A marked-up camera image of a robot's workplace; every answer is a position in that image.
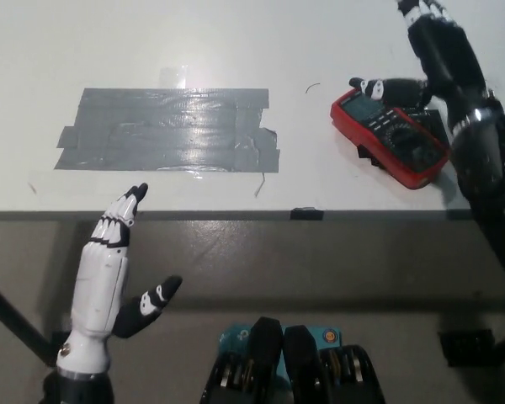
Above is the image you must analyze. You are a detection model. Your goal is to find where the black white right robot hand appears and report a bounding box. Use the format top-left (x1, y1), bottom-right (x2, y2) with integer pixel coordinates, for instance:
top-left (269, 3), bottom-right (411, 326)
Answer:
top-left (348, 0), bottom-right (504, 136)

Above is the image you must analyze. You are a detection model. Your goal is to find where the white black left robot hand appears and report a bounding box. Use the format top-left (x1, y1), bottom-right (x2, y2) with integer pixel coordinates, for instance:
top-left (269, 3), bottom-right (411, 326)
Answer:
top-left (56, 182), bottom-right (183, 375)

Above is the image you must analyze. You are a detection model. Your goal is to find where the red digital multimeter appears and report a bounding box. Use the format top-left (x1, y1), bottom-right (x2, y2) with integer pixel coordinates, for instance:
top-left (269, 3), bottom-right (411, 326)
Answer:
top-left (330, 88), bottom-right (450, 190)

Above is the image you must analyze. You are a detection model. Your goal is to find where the teal robot body top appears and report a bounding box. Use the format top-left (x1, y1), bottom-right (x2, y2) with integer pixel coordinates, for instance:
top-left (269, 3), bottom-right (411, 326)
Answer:
top-left (218, 322), bottom-right (342, 380)

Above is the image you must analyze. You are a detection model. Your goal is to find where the robot left black body block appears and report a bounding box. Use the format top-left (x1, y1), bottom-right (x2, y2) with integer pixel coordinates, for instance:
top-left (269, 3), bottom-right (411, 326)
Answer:
top-left (199, 316), bottom-right (285, 404)

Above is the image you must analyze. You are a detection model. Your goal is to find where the robot black body block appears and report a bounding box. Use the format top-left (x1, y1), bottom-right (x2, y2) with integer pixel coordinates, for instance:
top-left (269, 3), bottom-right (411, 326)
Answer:
top-left (199, 316), bottom-right (285, 404)
top-left (282, 324), bottom-right (384, 404)

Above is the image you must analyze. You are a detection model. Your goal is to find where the robot right black body block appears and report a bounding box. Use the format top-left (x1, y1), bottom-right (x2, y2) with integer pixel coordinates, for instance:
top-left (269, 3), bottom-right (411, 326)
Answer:
top-left (282, 324), bottom-right (384, 404)

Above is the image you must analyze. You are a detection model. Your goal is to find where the black diagonal table leg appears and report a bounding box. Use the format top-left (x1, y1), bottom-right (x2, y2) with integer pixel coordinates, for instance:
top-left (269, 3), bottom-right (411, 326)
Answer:
top-left (0, 273), bottom-right (54, 367)

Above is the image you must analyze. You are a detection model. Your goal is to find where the small black tape strip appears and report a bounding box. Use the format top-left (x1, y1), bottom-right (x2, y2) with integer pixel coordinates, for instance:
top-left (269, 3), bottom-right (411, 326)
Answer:
top-left (290, 206), bottom-right (324, 221)

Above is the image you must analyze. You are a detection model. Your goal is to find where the grey duct tape patch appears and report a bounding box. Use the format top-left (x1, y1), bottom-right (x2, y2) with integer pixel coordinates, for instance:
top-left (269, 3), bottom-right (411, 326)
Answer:
top-left (52, 87), bottom-right (281, 173)

